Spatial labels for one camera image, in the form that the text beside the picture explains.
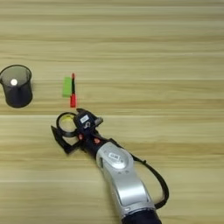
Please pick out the green eraser block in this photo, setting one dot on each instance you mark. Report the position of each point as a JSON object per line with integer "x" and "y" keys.
{"x": 66, "y": 87}

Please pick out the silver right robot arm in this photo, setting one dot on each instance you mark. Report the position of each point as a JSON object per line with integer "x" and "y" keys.
{"x": 125, "y": 180}

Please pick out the red and black marker pen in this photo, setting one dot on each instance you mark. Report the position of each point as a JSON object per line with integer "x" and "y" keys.
{"x": 73, "y": 100}

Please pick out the black tape roll yellow core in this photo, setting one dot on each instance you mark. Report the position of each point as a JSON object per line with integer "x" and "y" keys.
{"x": 68, "y": 134}

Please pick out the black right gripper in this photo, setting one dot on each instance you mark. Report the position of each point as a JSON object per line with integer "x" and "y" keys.
{"x": 89, "y": 140}

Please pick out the black mesh pen cup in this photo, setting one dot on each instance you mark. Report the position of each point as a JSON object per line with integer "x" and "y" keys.
{"x": 17, "y": 96}

